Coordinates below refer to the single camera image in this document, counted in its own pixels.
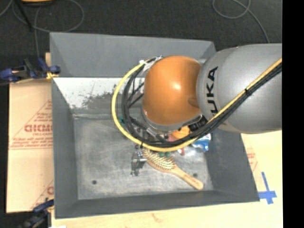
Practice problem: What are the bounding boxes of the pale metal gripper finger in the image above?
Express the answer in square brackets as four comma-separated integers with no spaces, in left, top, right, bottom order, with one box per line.
[131,161,141,177]
[136,150,147,163]

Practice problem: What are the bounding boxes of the wooden hairbrush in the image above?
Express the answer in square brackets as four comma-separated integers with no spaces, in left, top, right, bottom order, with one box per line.
[142,148,204,191]

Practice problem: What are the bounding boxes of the grey metal bin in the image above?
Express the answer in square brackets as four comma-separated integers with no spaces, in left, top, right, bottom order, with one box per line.
[49,32,260,218]

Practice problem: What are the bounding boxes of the clear plastic bottle blue label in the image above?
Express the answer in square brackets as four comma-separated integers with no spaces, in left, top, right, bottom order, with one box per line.
[184,133,212,156]

